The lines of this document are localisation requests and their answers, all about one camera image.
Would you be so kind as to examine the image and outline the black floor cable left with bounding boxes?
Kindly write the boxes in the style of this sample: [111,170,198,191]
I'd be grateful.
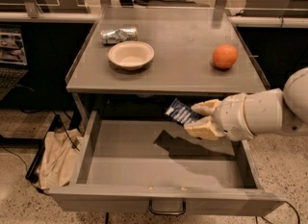
[0,83,81,197]

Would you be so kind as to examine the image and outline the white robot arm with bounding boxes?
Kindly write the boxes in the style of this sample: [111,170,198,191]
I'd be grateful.
[184,67,308,141]

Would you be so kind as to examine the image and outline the black floor cable right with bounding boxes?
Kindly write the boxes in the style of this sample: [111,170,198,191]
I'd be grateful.
[255,200,301,224]

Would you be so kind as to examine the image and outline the laptop computer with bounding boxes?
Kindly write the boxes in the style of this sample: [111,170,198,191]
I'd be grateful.
[0,24,29,100]

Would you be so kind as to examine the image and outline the grey open drawer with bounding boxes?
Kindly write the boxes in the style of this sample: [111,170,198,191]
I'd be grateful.
[50,112,285,216]

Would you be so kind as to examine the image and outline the crumpled silver foil bag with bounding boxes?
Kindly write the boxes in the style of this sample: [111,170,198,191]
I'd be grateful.
[100,27,138,45]

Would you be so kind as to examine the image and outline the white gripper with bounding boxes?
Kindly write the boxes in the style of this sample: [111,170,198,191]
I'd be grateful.
[184,93,254,141]

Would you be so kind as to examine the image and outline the beige cloth bag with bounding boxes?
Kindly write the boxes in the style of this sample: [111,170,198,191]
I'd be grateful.
[38,129,83,190]

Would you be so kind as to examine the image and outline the black drawer handle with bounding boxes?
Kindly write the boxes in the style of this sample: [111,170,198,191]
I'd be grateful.
[148,200,186,216]

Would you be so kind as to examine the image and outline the dark blue snack bar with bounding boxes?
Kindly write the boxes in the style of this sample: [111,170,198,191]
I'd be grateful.
[165,98,200,126]

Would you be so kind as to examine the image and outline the cream paper bowl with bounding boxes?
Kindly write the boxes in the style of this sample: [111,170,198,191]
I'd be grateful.
[108,41,155,70]

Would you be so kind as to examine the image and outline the orange fruit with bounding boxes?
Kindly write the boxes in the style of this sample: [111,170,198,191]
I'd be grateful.
[213,44,238,69]

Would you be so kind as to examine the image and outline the grey counter cabinet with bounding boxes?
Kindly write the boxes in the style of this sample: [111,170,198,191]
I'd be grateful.
[66,7,270,120]

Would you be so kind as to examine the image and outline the black floor cable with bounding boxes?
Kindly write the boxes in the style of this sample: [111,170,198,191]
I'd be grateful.
[255,200,301,224]
[0,83,81,197]

